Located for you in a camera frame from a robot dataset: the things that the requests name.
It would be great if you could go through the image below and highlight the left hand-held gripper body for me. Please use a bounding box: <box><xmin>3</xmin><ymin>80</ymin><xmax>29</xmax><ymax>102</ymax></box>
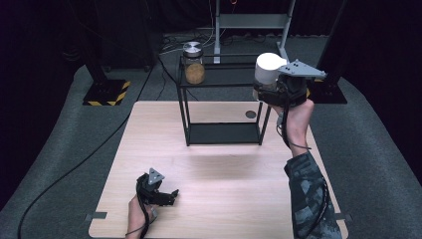
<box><xmin>135</xmin><ymin>167</ymin><xmax>166</xmax><ymax>206</ymax></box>

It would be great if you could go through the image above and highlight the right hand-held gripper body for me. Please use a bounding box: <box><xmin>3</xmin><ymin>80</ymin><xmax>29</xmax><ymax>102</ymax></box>
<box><xmin>265</xmin><ymin>59</ymin><xmax>327</xmax><ymax>108</ymax></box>

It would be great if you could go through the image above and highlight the jar with white lid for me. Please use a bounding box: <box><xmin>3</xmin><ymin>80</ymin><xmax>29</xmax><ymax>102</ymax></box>
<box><xmin>254</xmin><ymin>52</ymin><xmax>289</xmax><ymax>101</ymax></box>

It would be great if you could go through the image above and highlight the black metal two-tier shelf rack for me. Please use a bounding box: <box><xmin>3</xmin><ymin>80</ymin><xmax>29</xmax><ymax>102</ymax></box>
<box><xmin>176</xmin><ymin>54</ymin><xmax>279</xmax><ymax>147</ymax></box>

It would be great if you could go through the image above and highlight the glass jar with silver lid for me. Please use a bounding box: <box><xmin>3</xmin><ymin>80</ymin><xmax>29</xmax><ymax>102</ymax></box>
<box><xmin>182</xmin><ymin>41</ymin><xmax>206</xmax><ymax>85</ymax></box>

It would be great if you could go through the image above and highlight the person's left hand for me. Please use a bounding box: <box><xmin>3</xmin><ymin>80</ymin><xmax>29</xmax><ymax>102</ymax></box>
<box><xmin>127</xmin><ymin>195</ymin><xmax>158</xmax><ymax>232</ymax></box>

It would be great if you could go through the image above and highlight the person's right hand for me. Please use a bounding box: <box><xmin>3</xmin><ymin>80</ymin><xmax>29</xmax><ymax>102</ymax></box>
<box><xmin>272</xmin><ymin>99</ymin><xmax>316</xmax><ymax>157</ymax></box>

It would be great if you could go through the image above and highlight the black stand with striped base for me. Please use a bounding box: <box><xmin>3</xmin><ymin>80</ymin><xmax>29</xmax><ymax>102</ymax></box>
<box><xmin>78</xmin><ymin>0</ymin><xmax>131</xmax><ymax>108</ymax></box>
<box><xmin>300</xmin><ymin>0</ymin><xmax>348</xmax><ymax>105</ymax></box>

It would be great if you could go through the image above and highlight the dark wheeled cabinet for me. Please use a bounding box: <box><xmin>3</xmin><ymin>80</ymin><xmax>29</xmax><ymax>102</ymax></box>
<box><xmin>99</xmin><ymin>0</ymin><xmax>158</xmax><ymax>73</ymax></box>

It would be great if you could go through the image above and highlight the left hand-held gripper cable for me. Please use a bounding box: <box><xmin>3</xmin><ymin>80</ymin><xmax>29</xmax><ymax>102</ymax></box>
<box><xmin>124</xmin><ymin>180</ymin><xmax>152</xmax><ymax>239</ymax></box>

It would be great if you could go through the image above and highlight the thick black floor cable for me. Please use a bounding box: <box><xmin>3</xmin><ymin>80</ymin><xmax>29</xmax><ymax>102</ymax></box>
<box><xmin>14</xmin><ymin>54</ymin><xmax>162</xmax><ymax>239</ymax></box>

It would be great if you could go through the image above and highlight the grey metal stand frame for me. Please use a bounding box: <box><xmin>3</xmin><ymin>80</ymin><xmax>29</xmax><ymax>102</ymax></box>
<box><xmin>212</xmin><ymin>0</ymin><xmax>298</xmax><ymax>69</ymax></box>

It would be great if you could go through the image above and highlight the thin black floor cable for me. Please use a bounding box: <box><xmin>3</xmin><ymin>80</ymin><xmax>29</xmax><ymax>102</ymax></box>
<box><xmin>154</xmin><ymin>56</ymin><xmax>200</xmax><ymax>102</ymax></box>

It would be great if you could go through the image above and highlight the bundle of floor cables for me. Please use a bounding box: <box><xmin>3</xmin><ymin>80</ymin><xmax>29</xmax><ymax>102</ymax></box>
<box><xmin>159</xmin><ymin>31</ymin><xmax>217</xmax><ymax>56</ymax></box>

